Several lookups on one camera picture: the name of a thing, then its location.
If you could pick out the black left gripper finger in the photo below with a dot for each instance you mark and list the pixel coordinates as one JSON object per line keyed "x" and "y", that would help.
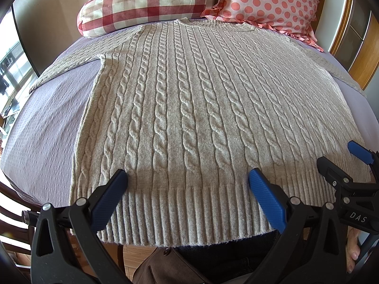
{"x": 333, "y": 174}

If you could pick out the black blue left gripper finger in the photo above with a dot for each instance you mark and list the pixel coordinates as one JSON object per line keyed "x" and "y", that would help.
{"x": 310, "y": 247}
{"x": 53, "y": 258}

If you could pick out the lavender textured bed sheet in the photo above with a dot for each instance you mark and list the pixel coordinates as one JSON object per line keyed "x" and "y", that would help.
{"x": 40, "y": 148}

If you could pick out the wooden framed wardrobe door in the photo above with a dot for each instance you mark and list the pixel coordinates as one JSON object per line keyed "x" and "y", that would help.
{"x": 348, "y": 30}

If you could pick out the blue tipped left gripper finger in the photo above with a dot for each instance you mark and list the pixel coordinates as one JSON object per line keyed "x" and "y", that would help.
{"x": 365, "y": 155}

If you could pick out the red white plaid pillow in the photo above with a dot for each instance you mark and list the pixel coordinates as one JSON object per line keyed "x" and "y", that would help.
{"x": 100, "y": 17}

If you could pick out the brown jacket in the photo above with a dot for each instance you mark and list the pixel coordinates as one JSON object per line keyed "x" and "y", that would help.
{"x": 166, "y": 265}

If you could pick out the beige cable-knit sweater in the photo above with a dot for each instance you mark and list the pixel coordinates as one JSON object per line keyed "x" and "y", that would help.
{"x": 187, "y": 108}

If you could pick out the person's right hand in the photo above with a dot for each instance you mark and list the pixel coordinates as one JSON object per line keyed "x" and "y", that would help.
{"x": 352, "y": 248}

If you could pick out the pink polka dot ruffled pillow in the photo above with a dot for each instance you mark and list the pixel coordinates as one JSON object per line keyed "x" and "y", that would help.
{"x": 289, "y": 17}

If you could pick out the dark wooden bed frame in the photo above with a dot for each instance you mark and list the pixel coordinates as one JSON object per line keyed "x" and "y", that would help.
{"x": 16, "y": 237}

